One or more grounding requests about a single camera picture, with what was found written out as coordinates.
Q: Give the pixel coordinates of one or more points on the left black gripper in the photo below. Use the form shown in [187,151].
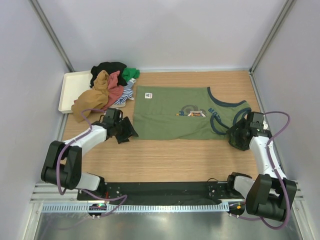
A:
[129,130]

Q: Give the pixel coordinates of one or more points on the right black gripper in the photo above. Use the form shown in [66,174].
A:
[241,144]

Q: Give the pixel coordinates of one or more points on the olive green printed tank top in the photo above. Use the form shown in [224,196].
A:
[185,113]

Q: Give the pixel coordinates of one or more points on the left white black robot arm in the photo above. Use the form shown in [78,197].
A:
[63,162]

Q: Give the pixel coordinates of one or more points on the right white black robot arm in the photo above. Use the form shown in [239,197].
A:
[270,196]

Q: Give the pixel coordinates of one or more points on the blue white striped tank top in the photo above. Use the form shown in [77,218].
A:
[127,92]

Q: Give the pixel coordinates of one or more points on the dusty pink tank top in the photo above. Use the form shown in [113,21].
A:
[115,91]

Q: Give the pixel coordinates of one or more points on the tan brown tank top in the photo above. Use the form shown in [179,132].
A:
[95,98]

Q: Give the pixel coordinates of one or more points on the bright green tank top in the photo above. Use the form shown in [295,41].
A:
[130,73]

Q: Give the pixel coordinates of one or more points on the black tank top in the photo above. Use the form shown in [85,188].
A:
[109,67]

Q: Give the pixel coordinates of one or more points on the white plastic tray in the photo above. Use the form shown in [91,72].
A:
[74,84]

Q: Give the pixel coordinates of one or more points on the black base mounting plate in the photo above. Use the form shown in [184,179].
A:
[165,193]

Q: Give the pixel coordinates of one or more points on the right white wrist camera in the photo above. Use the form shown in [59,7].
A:
[265,125]

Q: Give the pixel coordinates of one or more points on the slotted white cable duct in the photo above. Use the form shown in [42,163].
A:
[104,208]

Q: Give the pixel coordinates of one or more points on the right aluminium frame post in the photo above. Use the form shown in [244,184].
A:
[284,12]

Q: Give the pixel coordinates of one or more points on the aluminium frame post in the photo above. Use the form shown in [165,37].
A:
[284,12]
[51,34]

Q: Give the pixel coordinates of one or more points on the left aluminium frame post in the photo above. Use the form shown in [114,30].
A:
[51,34]

